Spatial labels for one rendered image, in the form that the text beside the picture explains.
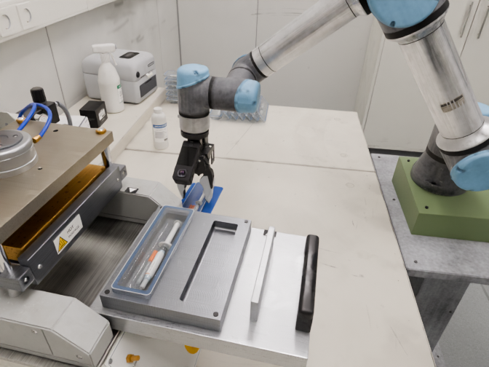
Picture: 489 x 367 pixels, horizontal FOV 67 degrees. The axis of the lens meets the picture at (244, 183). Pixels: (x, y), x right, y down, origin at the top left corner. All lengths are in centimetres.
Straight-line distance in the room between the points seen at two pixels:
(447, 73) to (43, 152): 72
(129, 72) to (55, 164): 101
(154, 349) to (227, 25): 264
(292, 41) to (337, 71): 218
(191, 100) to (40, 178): 42
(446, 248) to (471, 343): 91
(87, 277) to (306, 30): 67
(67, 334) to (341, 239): 69
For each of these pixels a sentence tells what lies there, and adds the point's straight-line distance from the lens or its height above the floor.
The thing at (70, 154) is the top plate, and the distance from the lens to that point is 62.
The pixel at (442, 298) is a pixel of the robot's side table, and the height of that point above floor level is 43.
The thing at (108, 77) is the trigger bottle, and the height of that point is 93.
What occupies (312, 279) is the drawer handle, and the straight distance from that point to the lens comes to 53.
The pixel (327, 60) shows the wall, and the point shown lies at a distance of 306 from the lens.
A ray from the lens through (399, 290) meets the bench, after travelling 92.
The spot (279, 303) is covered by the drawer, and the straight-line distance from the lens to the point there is 55.
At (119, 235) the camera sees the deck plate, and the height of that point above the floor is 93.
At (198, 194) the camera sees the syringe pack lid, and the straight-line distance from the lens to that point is 107.
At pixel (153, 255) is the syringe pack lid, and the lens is 56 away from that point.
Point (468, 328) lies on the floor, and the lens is 199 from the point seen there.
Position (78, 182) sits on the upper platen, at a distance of 64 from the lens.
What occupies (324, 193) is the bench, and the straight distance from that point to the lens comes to 115.
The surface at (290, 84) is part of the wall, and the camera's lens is 311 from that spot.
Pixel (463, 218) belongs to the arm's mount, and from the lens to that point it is 108.
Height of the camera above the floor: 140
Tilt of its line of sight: 34 degrees down
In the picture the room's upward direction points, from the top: 2 degrees clockwise
